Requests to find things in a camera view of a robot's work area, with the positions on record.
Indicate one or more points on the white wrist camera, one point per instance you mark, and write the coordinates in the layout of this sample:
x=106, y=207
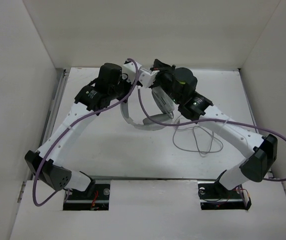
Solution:
x=129, y=70
x=147, y=77

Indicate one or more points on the white grey headphones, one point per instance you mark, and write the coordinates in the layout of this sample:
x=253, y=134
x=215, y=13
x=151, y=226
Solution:
x=163, y=112

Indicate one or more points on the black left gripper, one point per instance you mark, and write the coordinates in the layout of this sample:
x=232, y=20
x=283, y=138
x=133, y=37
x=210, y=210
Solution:
x=124, y=78

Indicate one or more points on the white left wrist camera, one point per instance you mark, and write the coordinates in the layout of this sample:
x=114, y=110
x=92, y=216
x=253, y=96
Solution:
x=129, y=70

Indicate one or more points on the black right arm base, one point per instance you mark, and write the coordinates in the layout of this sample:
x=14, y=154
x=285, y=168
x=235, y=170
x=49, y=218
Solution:
x=213, y=197

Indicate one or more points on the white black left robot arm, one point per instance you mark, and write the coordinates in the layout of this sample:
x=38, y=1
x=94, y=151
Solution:
x=47, y=162

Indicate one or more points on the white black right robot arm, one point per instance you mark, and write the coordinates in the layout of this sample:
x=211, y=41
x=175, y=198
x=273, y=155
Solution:
x=259, y=151

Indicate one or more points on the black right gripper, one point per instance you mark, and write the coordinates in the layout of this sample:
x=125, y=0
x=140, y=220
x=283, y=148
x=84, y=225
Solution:
x=163, y=68

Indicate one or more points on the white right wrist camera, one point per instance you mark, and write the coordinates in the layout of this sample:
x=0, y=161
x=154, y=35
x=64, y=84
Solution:
x=147, y=77

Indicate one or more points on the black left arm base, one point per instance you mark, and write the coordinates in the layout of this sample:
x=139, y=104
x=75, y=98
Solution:
x=97, y=201

